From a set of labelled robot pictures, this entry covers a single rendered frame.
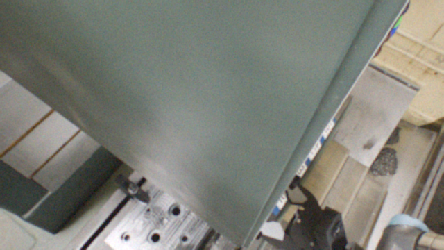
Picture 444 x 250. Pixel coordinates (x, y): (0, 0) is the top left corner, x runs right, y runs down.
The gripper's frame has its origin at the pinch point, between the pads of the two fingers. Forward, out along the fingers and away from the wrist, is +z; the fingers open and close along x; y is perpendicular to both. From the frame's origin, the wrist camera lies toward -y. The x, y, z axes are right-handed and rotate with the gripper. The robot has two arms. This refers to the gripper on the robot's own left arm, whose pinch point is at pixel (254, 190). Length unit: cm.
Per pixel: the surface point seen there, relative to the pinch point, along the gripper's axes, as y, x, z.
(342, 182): 74, 49, -24
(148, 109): -38.7, -12.3, 6.8
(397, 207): 78, 56, -49
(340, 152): 74, 61, -18
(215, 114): -43.7, -12.3, 1.6
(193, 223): 48.1, -3.9, 11.7
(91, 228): 58, -23, 39
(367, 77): 63, 96, -9
